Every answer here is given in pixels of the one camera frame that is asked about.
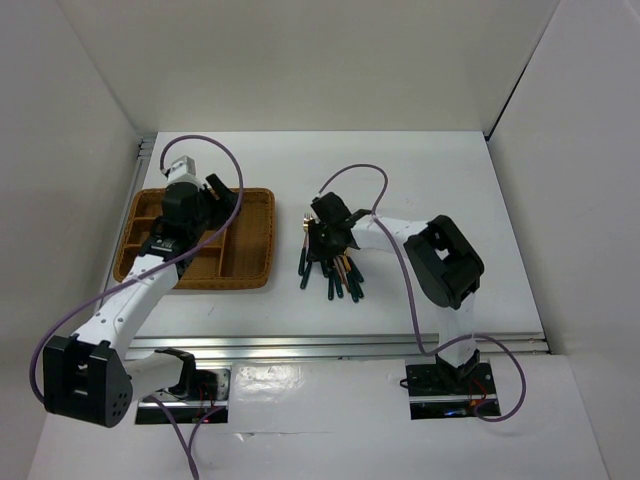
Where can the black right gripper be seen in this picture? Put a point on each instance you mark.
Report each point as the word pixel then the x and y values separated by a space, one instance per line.
pixel 316 251

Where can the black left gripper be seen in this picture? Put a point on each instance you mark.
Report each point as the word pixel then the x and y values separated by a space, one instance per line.
pixel 222 206

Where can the gold fork green handle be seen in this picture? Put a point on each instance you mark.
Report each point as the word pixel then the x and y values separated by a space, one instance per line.
pixel 307 218
pixel 306 275

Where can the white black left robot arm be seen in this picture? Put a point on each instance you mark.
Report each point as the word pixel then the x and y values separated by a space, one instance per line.
pixel 85 377

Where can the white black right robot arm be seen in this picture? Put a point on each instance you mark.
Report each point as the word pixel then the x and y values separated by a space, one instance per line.
pixel 446 266

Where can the wicker cutlery tray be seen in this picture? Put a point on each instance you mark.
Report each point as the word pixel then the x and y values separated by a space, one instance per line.
pixel 240 259

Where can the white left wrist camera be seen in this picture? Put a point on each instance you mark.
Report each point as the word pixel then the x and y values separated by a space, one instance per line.
pixel 182 170

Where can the gold spoon green handle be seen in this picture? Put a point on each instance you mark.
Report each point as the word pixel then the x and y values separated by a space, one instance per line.
pixel 352 279
pixel 355 270

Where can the aluminium frame rail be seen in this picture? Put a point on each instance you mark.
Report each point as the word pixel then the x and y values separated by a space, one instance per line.
pixel 295 348

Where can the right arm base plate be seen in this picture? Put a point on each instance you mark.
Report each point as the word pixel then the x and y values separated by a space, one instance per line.
pixel 431 398

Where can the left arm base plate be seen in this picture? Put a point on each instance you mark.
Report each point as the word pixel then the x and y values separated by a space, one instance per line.
pixel 209 392

